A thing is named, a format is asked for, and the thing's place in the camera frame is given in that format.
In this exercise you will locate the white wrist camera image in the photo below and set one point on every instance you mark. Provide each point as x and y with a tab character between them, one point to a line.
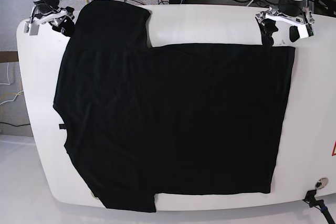
305	31
31	28

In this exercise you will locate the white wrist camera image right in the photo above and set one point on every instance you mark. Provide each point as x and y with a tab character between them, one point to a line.
305	31

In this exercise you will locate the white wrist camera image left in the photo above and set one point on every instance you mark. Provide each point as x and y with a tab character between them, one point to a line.
31	28

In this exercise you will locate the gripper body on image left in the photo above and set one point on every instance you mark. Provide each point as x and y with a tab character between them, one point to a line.
55	17

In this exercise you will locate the metal table grommet right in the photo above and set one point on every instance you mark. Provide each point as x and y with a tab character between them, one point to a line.
321	183

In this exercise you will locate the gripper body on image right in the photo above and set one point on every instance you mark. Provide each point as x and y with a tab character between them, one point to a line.
293	12

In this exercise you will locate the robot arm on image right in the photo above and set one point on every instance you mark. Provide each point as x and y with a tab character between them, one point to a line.
296	13

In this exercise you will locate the black T-shirt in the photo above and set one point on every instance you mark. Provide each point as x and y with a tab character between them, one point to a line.
185	119

